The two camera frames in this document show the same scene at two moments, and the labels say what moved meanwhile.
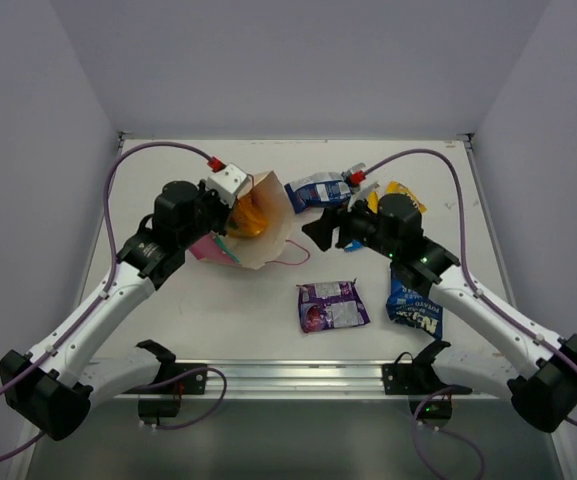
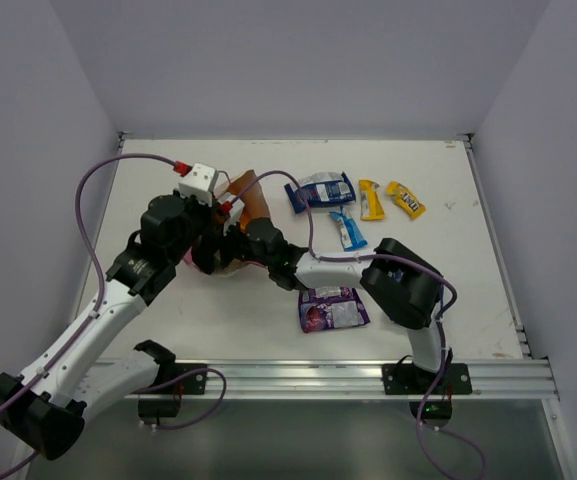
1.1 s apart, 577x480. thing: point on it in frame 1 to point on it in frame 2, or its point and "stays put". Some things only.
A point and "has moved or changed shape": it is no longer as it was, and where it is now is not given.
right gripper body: x=357 y=225 to x=235 y=246
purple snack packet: x=330 y=305 stays put
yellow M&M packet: x=398 y=187 stays put
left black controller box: x=158 y=407 stays put
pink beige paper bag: x=252 y=251 has moved or changed shape
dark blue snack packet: x=313 y=189 stays put
